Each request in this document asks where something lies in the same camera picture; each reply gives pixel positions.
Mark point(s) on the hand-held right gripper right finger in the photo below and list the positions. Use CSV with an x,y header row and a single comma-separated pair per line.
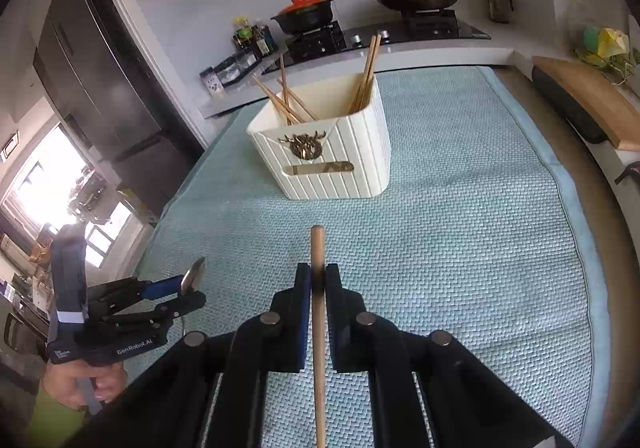
x,y
335,318

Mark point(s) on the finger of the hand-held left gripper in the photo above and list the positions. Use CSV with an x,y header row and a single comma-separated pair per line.
x,y
170,312
160,288

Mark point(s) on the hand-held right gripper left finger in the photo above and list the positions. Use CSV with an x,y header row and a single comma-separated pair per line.
x,y
302,318

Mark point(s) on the silver metal spoon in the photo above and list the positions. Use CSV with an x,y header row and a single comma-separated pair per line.
x,y
193,273

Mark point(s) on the slender wooden chopstick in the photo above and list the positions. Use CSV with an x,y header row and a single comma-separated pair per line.
x,y
284,78
318,253

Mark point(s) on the cream ribbed utensil holder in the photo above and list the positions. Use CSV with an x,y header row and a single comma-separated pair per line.
x,y
340,153

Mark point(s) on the bunch of wooden chopsticks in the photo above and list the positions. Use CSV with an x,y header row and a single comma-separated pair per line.
x,y
367,70

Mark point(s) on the person's left forearm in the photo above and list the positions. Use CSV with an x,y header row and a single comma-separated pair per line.
x,y
50,423

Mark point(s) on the person's left hand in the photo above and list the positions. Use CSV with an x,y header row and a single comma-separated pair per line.
x,y
62,385

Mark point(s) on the bright window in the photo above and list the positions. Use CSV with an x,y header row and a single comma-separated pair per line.
x,y
55,188

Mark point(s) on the teal woven table mat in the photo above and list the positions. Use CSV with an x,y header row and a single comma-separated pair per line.
x,y
475,228

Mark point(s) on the grey refrigerator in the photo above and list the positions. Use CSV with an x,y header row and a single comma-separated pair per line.
x,y
105,78

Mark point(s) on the yellow capped sauce bottle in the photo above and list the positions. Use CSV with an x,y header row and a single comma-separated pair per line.
x,y
245,34

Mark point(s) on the dark sauce bottle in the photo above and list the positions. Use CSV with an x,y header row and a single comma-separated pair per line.
x,y
264,40

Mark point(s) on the black gas stove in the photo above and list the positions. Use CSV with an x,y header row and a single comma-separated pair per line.
x,y
380,35

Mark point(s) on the black pot with red lid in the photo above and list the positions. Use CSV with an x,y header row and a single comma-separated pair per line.
x,y
305,15

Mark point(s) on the wooden cutting board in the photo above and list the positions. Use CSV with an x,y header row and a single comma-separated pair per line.
x,y
595,98

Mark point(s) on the glass press pot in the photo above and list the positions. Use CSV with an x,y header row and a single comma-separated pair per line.
x,y
499,3

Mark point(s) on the yellow green plastic bag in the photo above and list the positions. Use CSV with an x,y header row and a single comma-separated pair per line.
x,y
607,45

